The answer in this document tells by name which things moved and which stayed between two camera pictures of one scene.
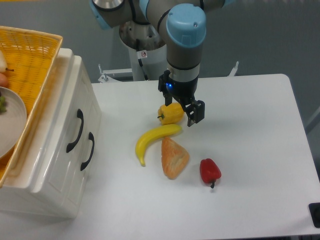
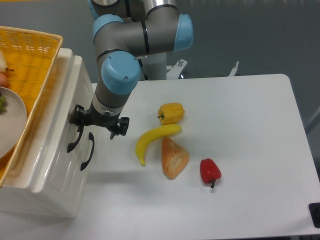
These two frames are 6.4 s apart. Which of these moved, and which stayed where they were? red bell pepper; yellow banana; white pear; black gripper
Moved: black gripper
Stayed: yellow banana; white pear; red bell pepper
